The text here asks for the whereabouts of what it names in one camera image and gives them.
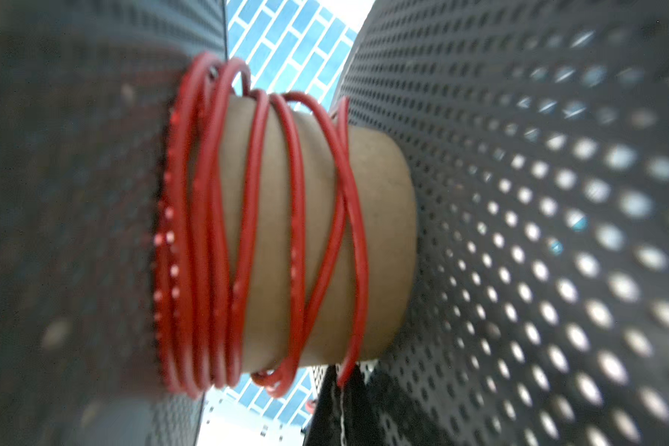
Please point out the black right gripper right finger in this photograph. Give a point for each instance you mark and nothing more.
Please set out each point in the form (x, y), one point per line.
(359, 424)

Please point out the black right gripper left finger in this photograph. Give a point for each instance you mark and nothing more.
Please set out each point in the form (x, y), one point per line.
(326, 426)

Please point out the dark grey perforated spool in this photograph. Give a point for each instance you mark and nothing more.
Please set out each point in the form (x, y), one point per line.
(537, 134)

